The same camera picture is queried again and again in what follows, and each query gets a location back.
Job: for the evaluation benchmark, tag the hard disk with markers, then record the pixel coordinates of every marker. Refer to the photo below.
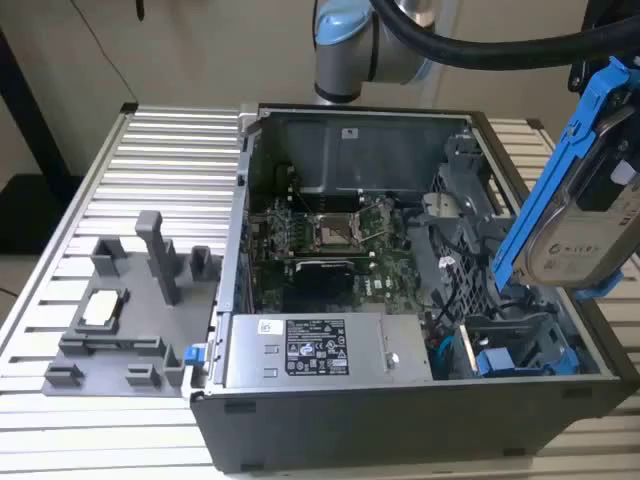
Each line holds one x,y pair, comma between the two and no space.
565,220

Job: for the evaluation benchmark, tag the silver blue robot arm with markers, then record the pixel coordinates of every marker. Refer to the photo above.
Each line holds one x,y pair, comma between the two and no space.
345,55

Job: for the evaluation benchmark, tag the disk bay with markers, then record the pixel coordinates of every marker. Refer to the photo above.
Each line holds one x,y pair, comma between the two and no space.
495,361

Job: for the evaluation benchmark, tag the black table corner cap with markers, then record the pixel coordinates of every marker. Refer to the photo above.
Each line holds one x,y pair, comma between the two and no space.
129,107
535,124

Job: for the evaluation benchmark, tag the grey metal drive cage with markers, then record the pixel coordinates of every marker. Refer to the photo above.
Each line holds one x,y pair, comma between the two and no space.
462,215

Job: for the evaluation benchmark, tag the green motherboard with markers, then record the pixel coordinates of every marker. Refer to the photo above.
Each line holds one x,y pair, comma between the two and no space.
395,265

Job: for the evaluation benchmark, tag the white case sticker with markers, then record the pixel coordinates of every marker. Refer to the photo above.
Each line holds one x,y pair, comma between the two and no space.
350,132

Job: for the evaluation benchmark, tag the CPU socket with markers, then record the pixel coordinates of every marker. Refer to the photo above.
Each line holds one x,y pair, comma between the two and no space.
336,231

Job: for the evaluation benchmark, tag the black graphics card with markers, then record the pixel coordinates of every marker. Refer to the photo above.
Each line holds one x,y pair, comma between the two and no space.
325,277

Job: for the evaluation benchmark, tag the black grey PC case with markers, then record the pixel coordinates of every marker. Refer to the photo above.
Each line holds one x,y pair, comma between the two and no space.
350,430

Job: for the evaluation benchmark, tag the silver power supply unit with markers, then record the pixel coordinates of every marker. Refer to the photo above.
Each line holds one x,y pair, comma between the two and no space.
250,350

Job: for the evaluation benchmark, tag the blue case latch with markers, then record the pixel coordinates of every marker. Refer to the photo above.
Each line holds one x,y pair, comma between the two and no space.
192,355

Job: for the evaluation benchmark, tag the grey parts rack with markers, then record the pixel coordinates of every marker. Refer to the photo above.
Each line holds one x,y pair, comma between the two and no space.
145,320

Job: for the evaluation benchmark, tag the silver CPU chip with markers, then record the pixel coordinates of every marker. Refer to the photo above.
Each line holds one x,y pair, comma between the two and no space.
102,306

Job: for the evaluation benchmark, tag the black desk stand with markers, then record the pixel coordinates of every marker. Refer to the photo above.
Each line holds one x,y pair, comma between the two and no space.
35,210

